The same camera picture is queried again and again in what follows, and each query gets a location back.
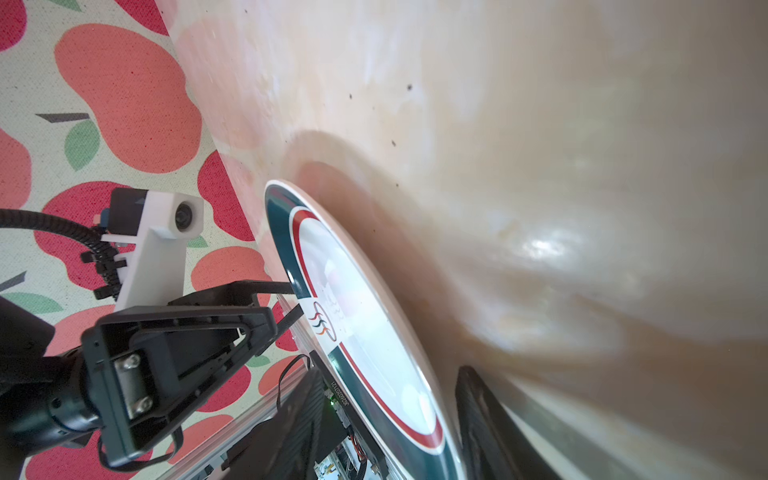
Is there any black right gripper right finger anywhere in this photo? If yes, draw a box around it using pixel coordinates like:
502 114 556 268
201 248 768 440
455 365 559 480

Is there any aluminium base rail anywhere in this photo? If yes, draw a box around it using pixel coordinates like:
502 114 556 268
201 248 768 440
155 359 385 480

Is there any white plate green rim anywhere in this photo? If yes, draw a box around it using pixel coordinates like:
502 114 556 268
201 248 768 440
264 180 468 479

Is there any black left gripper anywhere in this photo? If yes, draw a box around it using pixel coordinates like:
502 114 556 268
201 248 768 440
1 280 304 468

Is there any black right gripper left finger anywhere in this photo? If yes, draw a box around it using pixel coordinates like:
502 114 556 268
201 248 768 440
222 368 325 479

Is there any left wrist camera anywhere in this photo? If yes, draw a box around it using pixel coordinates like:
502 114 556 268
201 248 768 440
102 188 204 311

